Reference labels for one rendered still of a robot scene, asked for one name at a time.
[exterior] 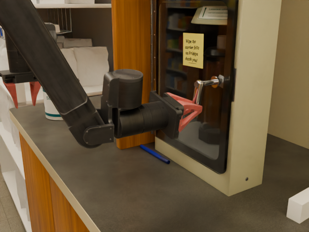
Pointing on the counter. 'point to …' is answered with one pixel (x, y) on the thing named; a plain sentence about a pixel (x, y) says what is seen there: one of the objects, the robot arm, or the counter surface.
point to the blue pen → (155, 154)
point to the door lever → (199, 87)
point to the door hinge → (151, 43)
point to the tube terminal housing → (244, 101)
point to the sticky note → (193, 49)
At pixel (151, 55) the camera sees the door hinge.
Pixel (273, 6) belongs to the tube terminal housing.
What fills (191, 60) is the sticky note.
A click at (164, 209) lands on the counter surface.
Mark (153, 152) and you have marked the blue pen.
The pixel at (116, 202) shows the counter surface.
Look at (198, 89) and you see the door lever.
